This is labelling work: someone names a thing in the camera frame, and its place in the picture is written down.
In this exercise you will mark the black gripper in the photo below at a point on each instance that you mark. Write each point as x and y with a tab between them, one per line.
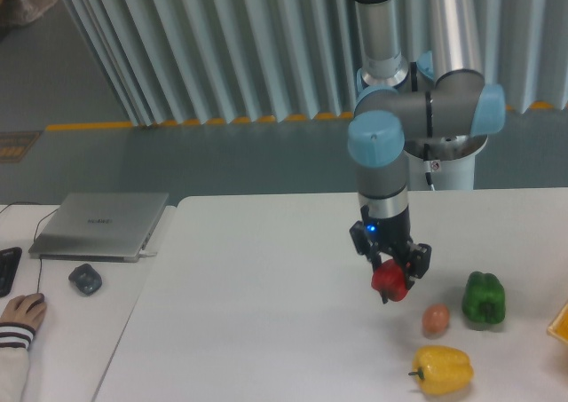
372	236

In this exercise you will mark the red bell pepper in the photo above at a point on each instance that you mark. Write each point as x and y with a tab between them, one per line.
389	281

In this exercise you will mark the black computer mouse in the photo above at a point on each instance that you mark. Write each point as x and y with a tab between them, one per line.
39	300

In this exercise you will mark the forearm in striped-cuff sleeve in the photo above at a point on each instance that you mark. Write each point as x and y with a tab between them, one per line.
16	339

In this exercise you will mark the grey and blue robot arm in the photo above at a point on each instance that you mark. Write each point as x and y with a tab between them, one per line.
390	111

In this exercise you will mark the yellow basket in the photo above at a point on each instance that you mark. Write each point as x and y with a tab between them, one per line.
558	328

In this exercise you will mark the person's bare hand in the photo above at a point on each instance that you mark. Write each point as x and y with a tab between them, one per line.
19	313

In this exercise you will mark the brown egg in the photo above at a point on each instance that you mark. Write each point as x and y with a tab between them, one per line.
435	319

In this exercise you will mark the green bell pepper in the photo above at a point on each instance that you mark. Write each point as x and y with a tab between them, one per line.
484	299

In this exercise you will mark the yellow bell pepper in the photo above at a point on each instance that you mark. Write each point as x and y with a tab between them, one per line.
440	370

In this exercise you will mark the white laptop plug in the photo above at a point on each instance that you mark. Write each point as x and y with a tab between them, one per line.
146	254

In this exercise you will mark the silver laptop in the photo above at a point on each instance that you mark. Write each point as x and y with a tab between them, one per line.
100	226

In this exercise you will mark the grey folding screen partition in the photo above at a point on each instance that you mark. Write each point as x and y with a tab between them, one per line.
206	60

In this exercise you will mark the small dark grey tray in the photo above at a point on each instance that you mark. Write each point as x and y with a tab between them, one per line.
86	279

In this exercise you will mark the black keyboard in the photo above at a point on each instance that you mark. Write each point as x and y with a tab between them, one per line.
9	264

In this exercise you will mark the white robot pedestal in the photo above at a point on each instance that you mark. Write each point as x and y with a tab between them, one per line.
443	164

